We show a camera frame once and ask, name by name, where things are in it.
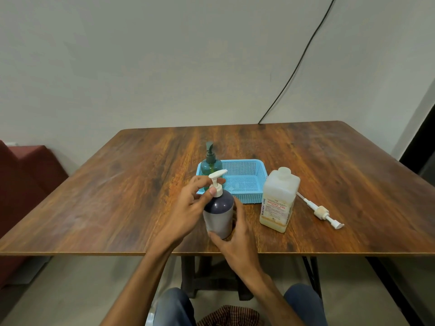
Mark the person's leg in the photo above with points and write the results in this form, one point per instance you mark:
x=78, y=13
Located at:
x=306, y=305
x=173, y=308

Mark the person's left thumb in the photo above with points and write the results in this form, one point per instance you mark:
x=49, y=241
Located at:
x=208, y=196

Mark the person's left hand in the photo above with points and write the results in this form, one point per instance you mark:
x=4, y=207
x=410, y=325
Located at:
x=183, y=213

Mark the blue plastic perforated basket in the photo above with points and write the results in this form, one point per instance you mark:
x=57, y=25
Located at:
x=245, y=183

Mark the teal pump bottle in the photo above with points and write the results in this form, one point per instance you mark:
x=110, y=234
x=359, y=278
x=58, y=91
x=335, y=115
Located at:
x=210, y=164

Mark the black metal table leg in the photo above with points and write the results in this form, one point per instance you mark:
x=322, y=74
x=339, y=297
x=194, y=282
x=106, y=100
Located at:
x=390, y=285
x=314, y=274

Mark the white pump with dip tube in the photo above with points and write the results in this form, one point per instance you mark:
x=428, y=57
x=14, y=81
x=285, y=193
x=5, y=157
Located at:
x=321, y=212

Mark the person's left forearm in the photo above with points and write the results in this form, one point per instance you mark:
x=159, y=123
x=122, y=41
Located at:
x=136, y=288

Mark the person's right forearm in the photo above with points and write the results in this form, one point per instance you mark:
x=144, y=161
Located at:
x=275, y=302

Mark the dark purple pump bottle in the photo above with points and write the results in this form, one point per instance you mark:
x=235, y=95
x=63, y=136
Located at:
x=219, y=213

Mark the person's left leg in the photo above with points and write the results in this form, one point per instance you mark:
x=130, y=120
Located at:
x=173, y=308

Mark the white pump dispenser head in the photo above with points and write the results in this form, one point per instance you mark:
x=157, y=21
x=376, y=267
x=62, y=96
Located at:
x=215, y=175

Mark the person's right hand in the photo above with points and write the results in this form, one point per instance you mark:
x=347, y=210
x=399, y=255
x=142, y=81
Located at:
x=243, y=247

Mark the person's right thumb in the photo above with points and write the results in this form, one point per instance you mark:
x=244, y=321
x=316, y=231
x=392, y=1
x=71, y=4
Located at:
x=217, y=241

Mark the dark door frame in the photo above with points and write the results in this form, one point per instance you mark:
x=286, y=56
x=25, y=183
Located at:
x=421, y=145

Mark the person's right leg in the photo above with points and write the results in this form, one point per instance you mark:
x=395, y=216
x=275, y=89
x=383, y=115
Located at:
x=306, y=305

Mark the translucent white labelled bottle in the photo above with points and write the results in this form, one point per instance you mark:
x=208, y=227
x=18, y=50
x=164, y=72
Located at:
x=278, y=200

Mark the dark wooden stool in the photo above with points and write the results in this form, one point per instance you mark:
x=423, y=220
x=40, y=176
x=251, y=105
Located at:
x=188, y=274

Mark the checkered red cloth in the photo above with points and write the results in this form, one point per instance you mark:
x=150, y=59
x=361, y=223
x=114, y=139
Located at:
x=231, y=317

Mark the red sofa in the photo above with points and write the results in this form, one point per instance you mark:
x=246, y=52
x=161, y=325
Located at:
x=23, y=179

